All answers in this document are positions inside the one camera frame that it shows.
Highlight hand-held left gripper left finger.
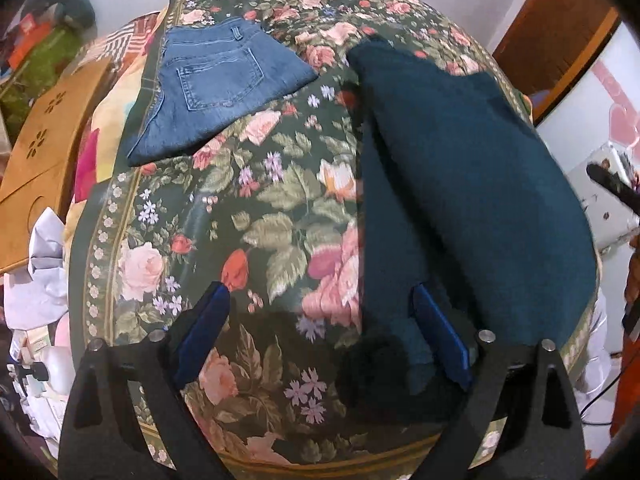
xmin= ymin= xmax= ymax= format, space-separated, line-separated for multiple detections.
xmin=57 ymin=281 xmax=237 ymax=480

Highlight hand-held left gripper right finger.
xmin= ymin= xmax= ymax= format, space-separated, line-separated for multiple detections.
xmin=410 ymin=284 xmax=587 ymax=480

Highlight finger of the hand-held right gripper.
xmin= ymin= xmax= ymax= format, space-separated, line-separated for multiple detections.
xmin=586 ymin=161 xmax=640 ymax=203

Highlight dark blue pants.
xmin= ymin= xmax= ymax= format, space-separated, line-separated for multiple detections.
xmin=345 ymin=35 xmax=599 ymax=411

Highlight white appliance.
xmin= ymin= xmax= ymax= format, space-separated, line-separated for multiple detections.
xmin=565 ymin=142 xmax=640 ymax=256

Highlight floral blanket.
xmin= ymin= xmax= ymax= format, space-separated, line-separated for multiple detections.
xmin=67 ymin=0 xmax=601 ymax=480

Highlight white container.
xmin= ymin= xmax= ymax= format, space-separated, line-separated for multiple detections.
xmin=36 ymin=347 xmax=77 ymax=397

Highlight wooden door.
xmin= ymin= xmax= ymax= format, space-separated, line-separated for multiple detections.
xmin=494 ymin=0 xmax=622 ymax=122

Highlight white cloth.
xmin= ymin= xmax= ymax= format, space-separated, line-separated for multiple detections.
xmin=5 ymin=207 xmax=69 ymax=330

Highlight orange cloth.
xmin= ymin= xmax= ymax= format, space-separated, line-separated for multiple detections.
xmin=610 ymin=332 xmax=640 ymax=438

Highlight wooden lap desk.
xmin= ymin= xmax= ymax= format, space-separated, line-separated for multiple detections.
xmin=0 ymin=55 xmax=114 ymax=274

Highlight colourful printed quilt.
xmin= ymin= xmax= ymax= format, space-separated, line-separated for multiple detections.
xmin=72 ymin=10 xmax=172 ymax=206

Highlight folded blue jeans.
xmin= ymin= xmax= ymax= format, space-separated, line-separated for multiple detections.
xmin=125 ymin=16 xmax=320 ymax=167

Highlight orange box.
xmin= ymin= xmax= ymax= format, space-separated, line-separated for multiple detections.
xmin=7 ymin=20 xmax=56 ymax=68

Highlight grey plush toy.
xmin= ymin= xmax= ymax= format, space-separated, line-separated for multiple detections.
xmin=37 ymin=0 xmax=98 ymax=31

